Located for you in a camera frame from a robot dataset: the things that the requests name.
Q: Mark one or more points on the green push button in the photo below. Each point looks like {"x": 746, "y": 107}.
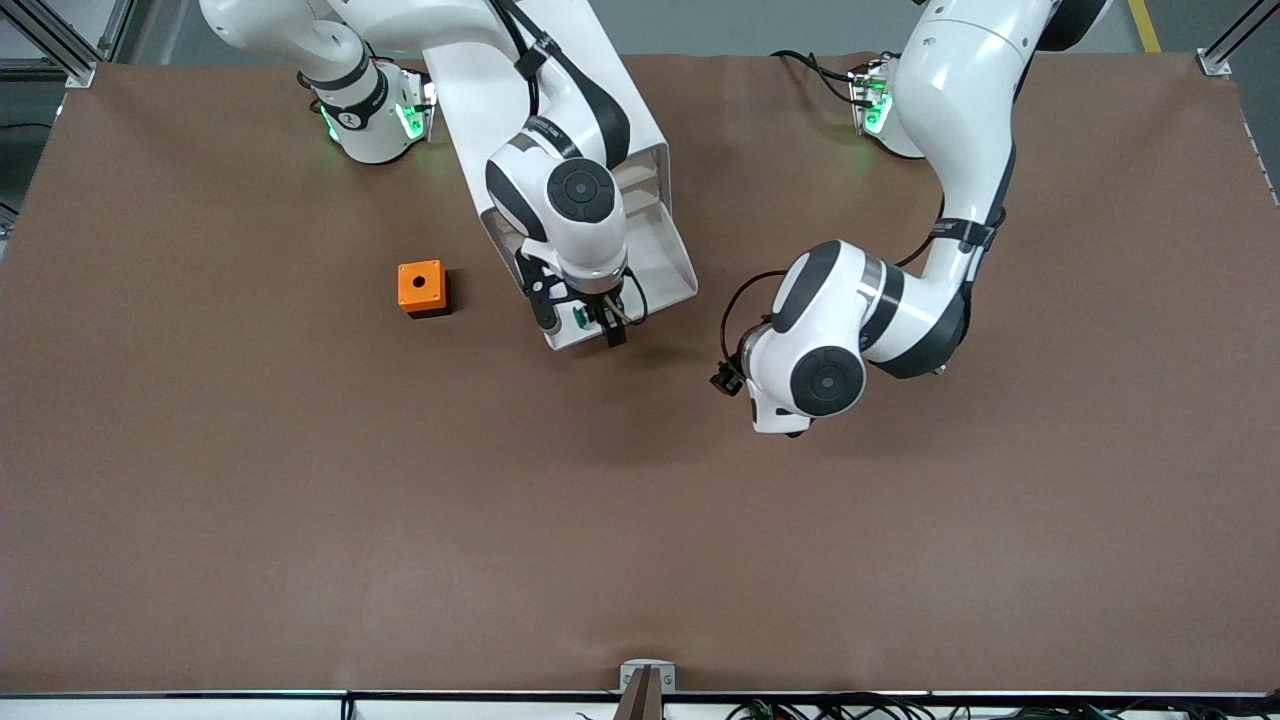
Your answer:
{"x": 579, "y": 318}

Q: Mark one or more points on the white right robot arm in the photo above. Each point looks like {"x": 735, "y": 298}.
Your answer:
{"x": 590, "y": 240}

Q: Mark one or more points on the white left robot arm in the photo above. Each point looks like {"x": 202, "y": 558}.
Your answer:
{"x": 960, "y": 150}

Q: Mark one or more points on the orange button box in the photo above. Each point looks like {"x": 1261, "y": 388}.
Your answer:
{"x": 420, "y": 285}

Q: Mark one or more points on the white drawer cabinet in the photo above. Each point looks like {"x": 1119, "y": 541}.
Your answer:
{"x": 470, "y": 120}

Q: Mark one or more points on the brown table mat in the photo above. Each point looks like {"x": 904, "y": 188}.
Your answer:
{"x": 640, "y": 550}

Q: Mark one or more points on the grey mount bracket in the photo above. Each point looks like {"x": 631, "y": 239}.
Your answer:
{"x": 630, "y": 672}

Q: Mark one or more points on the brown wedge post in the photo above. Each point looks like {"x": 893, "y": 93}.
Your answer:
{"x": 645, "y": 700}

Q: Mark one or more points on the aluminium frame post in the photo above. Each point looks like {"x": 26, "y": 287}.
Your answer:
{"x": 80, "y": 72}
{"x": 1215, "y": 65}

